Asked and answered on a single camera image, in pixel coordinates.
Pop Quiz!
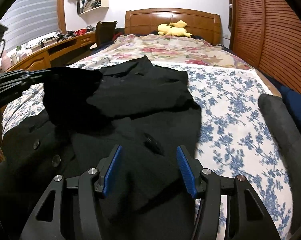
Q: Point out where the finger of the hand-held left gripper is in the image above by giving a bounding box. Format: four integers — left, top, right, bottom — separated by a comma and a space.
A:
0, 80, 44, 97
0, 69, 51, 83

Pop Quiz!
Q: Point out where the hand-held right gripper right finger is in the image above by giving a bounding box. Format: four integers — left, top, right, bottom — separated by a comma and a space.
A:
176, 145, 281, 240

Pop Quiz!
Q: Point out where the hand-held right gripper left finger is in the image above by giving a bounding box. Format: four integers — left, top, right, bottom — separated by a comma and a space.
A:
20, 144, 122, 240

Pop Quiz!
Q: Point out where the black button coat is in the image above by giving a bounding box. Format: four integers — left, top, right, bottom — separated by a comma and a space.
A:
0, 55, 203, 240

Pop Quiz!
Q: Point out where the pink bottle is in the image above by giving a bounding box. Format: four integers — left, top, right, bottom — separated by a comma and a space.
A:
0, 50, 11, 67

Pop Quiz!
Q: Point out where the wooden desk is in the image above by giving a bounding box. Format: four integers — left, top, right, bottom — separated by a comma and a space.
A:
5, 31, 97, 72

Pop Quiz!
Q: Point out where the grey window blind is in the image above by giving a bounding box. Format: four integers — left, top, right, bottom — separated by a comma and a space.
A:
0, 0, 59, 48

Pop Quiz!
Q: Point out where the black clamp tool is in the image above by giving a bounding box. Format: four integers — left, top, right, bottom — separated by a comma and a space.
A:
57, 31, 76, 41

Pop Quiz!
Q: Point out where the blue floral bedsheet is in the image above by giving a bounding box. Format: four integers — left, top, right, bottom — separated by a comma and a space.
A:
2, 61, 295, 240

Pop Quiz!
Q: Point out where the dark chair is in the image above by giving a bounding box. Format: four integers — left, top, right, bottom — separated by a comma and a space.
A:
89, 21, 117, 49

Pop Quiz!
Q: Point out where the stack of books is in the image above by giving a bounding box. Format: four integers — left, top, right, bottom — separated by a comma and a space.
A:
83, 0, 102, 12

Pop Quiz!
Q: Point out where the grey folded garment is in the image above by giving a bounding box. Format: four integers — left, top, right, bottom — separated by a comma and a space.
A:
258, 94, 301, 235

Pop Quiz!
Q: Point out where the red floral blanket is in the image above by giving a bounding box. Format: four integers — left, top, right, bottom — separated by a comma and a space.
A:
90, 34, 251, 70

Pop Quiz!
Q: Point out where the navy folded garment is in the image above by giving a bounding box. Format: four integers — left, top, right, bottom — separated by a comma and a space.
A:
282, 86, 301, 133

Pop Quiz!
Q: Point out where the wooden headboard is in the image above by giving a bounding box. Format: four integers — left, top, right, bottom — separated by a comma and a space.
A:
125, 8, 221, 45

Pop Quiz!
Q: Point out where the yellow plush toy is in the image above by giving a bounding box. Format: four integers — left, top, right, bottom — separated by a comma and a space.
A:
157, 20, 192, 38

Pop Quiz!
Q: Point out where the wooden louvered wardrobe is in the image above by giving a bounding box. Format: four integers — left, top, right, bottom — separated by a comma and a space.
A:
227, 0, 301, 100

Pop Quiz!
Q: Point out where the wooden window frame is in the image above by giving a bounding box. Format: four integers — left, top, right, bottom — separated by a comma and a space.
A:
57, 0, 67, 32

